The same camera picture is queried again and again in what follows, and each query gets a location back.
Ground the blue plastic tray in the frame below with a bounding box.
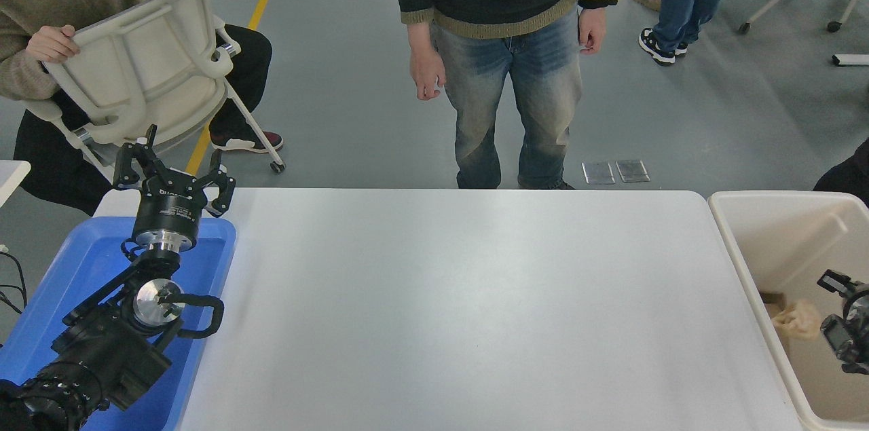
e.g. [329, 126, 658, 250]
[0, 216, 237, 431]

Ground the tan paper ball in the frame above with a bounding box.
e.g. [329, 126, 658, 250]
[773, 300, 824, 341]

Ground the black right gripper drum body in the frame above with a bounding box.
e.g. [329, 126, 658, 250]
[844, 284, 869, 324]

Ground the small white side table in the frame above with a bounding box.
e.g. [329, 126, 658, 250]
[0, 160, 31, 208]

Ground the person's right hand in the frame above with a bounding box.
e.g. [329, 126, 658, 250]
[409, 22, 447, 101]
[26, 25, 81, 64]

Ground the white plastic wheeled chair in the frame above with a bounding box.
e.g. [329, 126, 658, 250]
[20, 0, 286, 184]

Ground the metal floor plate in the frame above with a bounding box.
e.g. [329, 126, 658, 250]
[582, 161, 616, 185]
[616, 159, 650, 183]

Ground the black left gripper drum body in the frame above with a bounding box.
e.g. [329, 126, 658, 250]
[133, 173, 208, 236]

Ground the large pale plastic bin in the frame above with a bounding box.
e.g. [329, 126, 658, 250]
[707, 191, 869, 431]

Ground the black cable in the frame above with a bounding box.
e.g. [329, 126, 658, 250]
[0, 244, 28, 316]

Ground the person in black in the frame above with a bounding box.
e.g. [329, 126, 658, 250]
[813, 138, 869, 208]

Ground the person's left hand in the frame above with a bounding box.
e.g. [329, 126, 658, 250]
[578, 7, 607, 55]

